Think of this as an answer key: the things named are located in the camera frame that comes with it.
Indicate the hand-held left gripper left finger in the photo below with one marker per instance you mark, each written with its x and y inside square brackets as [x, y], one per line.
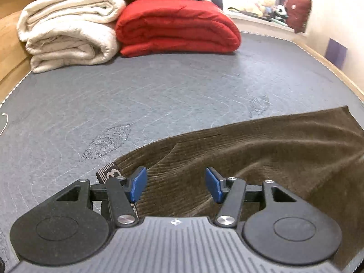
[138, 183]

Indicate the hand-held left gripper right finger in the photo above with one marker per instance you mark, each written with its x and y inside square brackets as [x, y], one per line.
[214, 184]

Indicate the grey quilted mattress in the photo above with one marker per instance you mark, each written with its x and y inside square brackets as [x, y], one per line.
[142, 91]

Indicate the folded red quilt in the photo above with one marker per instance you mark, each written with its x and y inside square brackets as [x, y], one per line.
[176, 25]

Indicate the white window ledge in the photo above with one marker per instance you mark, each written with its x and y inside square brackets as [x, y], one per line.
[256, 22]

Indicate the folded cream fleece blanket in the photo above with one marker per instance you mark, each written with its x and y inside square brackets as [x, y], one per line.
[65, 31]

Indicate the panda plush toy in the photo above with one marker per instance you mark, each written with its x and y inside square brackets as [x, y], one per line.
[280, 12]

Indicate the red cushion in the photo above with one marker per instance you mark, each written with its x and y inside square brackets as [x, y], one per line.
[298, 12]

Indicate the purple wall patch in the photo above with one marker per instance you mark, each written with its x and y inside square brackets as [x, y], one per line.
[336, 52]

